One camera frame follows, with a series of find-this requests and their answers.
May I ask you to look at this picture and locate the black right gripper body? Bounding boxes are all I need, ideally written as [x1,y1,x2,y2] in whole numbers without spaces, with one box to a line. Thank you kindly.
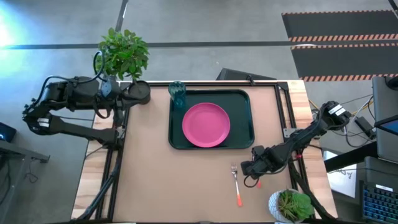
[253,146,289,175]

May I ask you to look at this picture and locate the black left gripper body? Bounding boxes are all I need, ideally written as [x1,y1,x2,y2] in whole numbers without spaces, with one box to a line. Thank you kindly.
[93,77,129,110]

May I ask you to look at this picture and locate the metal fork orange handle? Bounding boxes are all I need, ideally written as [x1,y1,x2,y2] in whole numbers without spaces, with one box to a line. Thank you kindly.
[231,163,244,208]

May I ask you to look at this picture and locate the pink round plate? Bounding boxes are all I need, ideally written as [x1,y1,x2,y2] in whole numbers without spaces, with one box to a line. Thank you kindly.
[181,102,231,149]

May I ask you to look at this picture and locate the dark green serving tray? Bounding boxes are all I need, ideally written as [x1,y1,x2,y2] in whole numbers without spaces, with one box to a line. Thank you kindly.
[167,88,256,151]

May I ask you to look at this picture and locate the small green tree black pot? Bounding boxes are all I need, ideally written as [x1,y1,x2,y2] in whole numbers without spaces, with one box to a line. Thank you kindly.
[94,27,152,106]

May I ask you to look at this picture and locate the green succulent white pot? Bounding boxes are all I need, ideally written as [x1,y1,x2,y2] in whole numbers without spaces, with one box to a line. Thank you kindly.
[267,188,315,224]

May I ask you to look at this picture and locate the white paper sheet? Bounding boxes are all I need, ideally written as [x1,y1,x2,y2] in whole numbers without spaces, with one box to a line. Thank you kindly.
[322,150,359,199]

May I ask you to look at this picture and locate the tan table mat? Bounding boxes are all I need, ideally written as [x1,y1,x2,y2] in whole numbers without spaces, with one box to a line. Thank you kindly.
[113,85,292,223]

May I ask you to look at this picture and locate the black monitor behind table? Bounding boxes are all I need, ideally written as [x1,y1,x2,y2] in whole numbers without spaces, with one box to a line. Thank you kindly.
[215,67,278,82]

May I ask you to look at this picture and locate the black power adapter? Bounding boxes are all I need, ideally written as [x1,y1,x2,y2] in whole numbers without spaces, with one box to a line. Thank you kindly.
[354,116,377,140]

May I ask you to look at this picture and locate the blue backlit keyboard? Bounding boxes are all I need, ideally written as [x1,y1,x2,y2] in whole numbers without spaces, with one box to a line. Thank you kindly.
[359,179,398,224]

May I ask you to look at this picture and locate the black device with light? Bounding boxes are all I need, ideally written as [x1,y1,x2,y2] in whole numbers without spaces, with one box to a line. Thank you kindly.
[0,121,17,144]

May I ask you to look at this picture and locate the blue screen tablet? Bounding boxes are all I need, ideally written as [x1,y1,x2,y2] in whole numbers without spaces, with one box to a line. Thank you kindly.
[374,114,398,136]

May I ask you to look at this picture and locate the black hazard striped floor mat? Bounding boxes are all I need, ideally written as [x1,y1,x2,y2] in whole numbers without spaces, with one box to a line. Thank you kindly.
[280,10,398,43]
[290,43,398,83]

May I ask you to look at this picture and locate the grey laptop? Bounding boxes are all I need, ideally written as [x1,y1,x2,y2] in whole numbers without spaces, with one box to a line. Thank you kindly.
[371,75,398,163]

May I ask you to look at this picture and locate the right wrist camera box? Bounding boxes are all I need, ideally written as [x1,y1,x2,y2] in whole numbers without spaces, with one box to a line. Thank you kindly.
[251,145,266,160]

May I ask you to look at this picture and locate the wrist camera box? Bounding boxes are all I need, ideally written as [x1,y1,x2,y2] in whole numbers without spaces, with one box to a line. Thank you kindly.
[251,145,266,160]
[102,78,121,99]

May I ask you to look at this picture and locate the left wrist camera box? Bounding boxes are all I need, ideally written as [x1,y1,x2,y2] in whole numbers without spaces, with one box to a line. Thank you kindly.
[102,78,121,99]

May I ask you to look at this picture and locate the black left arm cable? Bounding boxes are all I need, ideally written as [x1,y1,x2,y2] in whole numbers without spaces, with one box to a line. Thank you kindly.
[93,50,107,83]

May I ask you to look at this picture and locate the black table frame rails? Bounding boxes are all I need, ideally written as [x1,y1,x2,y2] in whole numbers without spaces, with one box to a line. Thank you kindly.
[76,80,338,222]

